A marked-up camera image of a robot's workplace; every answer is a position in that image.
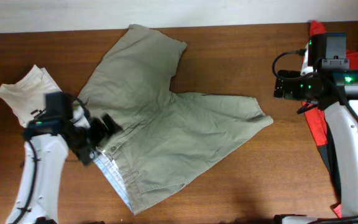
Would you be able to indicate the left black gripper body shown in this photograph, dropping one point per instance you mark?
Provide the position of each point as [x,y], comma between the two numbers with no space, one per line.
[96,132]

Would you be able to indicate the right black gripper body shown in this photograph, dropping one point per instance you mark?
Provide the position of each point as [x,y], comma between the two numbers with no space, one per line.
[279,86]

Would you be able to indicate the khaki shorts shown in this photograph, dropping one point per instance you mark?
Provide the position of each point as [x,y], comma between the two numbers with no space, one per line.
[167,138]

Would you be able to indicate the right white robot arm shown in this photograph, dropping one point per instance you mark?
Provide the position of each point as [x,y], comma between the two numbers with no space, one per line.
[336,93]

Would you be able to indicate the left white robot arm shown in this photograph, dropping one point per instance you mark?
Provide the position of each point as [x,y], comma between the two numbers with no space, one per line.
[48,141]

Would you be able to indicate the red garment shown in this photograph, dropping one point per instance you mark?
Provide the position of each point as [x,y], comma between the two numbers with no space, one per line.
[319,129]

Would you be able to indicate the black garment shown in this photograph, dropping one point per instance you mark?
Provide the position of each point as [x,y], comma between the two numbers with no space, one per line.
[328,154]

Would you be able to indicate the white folded graphic t-shirt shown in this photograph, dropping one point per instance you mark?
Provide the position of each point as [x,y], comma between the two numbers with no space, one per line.
[26,97]

